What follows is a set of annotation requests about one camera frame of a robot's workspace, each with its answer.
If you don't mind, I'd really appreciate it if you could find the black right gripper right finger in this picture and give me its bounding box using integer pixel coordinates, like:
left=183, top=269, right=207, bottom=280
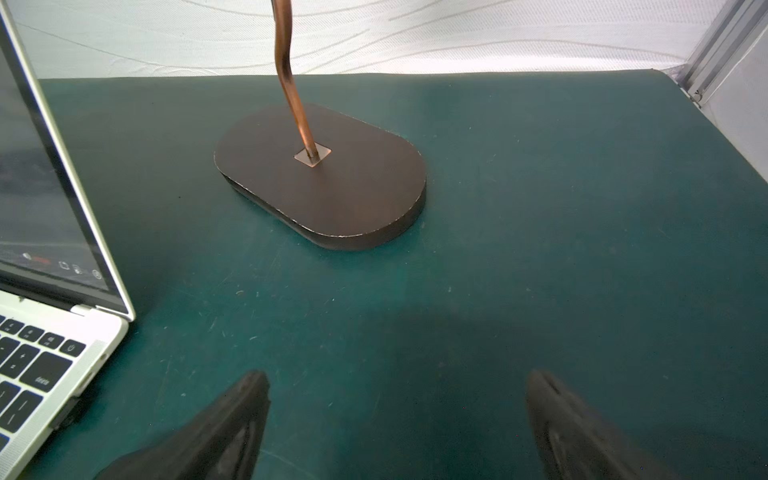
left=526, top=370, right=679, bottom=479

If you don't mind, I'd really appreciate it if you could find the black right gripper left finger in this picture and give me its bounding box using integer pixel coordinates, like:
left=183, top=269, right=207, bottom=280
left=97, top=370, right=271, bottom=479

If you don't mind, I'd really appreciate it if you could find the silver laptop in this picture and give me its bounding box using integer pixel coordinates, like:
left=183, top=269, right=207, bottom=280
left=1, top=7, right=136, bottom=479

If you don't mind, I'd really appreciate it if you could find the green table mat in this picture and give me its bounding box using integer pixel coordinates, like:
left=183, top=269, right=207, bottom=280
left=24, top=71, right=767, bottom=479

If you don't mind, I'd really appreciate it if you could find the brown copper cup holder stand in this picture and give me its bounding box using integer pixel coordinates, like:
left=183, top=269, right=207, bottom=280
left=214, top=1, right=427, bottom=251

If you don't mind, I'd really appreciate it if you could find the aluminium frame post right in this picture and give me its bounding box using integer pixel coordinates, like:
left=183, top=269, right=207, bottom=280
left=672, top=0, right=767, bottom=109

